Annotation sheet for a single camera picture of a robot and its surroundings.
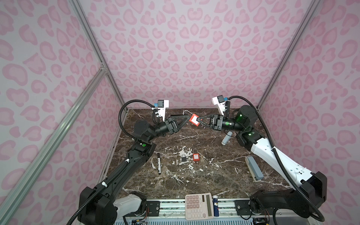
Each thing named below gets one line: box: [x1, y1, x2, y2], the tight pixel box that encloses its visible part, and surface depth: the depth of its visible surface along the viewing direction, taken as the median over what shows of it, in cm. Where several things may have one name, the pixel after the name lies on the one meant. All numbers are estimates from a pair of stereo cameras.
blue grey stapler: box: [244, 155, 264, 182], surface depth 83 cm
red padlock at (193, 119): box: [182, 110, 201, 127], surface depth 61 cm
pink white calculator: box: [185, 192, 215, 221], surface depth 73 cm
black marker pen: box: [157, 152, 162, 175], surface depth 90 cm
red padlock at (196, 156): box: [192, 148, 201, 162], surface depth 92 cm
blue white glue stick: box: [212, 195, 219, 218], surface depth 74 cm
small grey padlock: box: [180, 153, 188, 162], surface depth 92 cm
